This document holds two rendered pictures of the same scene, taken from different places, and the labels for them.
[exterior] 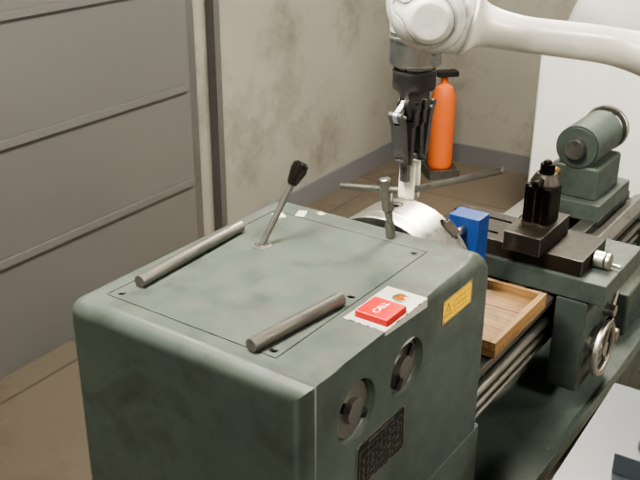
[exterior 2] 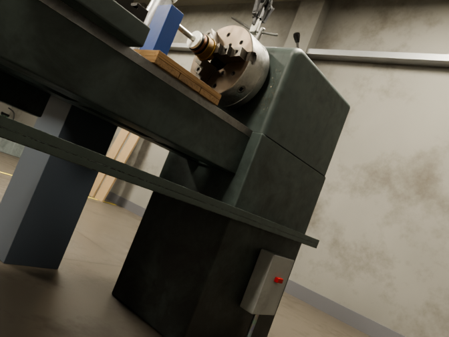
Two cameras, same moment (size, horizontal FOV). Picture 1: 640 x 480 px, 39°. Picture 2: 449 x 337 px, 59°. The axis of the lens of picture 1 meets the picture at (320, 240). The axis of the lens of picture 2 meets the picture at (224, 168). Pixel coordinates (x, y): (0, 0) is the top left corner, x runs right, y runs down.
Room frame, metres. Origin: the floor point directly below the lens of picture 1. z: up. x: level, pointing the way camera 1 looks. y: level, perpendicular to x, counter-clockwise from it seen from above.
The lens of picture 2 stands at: (3.29, 0.17, 0.56)
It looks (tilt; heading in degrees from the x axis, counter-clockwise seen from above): 5 degrees up; 187
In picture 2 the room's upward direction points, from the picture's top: 21 degrees clockwise
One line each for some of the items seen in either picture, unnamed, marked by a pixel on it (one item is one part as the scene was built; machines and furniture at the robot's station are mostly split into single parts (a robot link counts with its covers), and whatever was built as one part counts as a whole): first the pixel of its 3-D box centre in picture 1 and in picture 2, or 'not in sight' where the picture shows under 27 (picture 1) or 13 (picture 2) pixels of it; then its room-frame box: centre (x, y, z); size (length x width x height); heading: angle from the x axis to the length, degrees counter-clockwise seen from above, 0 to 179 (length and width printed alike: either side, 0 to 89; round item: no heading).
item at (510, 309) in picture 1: (453, 304); (157, 76); (1.99, -0.33, 0.89); 0.36 x 0.30 x 0.04; 55
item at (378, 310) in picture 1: (380, 312); not in sight; (1.25, -0.10, 1.26); 0.06 x 0.06 x 0.02; 55
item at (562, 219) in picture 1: (536, 230); not in sight; (2.19, -0.57, 1.00); 0.20 x 0.10 x 0.05; 145
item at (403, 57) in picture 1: (415, 50); not in sight; (1.53, -0.16, 1.61); 0.09 x 0.09 x 0.06
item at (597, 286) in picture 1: (529, 251); (53, 9); (2.28, -0.58, 0.90); 0.53 x 0.30 x 0.06; 55
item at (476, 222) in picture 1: (466, 255); (158, 39); (2.03, -0.36, 1.00); 0.08 x 0.06 x 0.23; 55
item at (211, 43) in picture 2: not in sight; (203, 47); (1.87, -0.25, 1.08); 0.09 x 0.09 x 0.09; 55
